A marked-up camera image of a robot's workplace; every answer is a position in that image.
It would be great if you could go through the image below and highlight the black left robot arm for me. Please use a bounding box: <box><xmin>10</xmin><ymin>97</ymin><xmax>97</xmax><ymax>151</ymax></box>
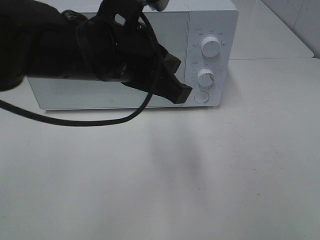
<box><xmin>0</xmin><ymin>0</ymin><xmax>192</xmax><ymax>104</ymax></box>

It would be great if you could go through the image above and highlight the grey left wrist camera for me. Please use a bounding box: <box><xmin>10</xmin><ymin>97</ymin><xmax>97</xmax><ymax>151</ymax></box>
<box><xmin>141</xmin><ymin>0</ymin><xmax>169</xmax><ymax>12</ymax></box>

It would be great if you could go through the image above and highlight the white microwave door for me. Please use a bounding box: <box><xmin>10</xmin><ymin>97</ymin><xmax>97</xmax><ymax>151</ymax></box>
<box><xmin>28</xmin><ymin>11</ymin><xmax>189</xmax><ymax>110</ymax></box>

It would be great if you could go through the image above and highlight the white microwave oven body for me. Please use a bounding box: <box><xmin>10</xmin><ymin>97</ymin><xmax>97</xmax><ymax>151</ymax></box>
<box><xmin>5</xmin><ymin>0</ymin><xmax>240</xmax><ymax>112</ymax></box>

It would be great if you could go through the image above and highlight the black left camera cable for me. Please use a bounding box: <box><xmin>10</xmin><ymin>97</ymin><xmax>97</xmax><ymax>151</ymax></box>
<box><xmin>0</xmin><ymin>11</ymin><xmax>162</xmax><ymax>128</ymax></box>

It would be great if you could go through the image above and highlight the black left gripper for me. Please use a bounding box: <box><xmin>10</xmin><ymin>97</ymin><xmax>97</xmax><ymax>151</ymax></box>
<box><xmin>76</xmin><ymin>0</ymin><xmax>193</xmax><ymax>104</ymax></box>

